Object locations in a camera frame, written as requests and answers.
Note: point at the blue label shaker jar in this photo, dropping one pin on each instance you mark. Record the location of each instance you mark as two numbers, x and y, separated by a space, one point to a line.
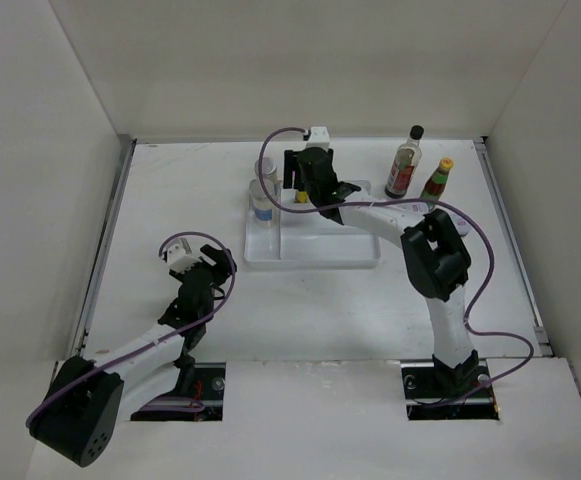
264 210
267 169

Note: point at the green yellow cap sauce bottle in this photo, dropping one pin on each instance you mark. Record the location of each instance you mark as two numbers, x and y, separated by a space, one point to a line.
436 183

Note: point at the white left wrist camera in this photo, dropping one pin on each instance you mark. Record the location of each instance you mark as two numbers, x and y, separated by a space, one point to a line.
178 255

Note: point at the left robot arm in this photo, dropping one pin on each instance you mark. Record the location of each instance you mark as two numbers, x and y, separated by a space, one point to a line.
89 397

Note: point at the white divided organizer tray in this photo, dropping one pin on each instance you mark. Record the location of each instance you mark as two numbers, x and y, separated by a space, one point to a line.
307 241

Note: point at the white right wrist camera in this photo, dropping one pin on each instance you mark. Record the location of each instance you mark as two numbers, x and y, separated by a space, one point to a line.
317 137

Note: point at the tall black cap oil bottle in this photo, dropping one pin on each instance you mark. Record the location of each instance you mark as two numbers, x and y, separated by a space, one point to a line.
405 162

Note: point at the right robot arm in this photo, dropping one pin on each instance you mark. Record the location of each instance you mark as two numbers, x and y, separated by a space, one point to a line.
435 256

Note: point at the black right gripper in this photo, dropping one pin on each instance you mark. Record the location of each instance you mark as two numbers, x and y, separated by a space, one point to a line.
292 165

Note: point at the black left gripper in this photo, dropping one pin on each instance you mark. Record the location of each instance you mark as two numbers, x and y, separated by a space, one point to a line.
220 258

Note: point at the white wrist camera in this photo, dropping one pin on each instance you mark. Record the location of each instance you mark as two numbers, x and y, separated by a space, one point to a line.
178 255
317 137

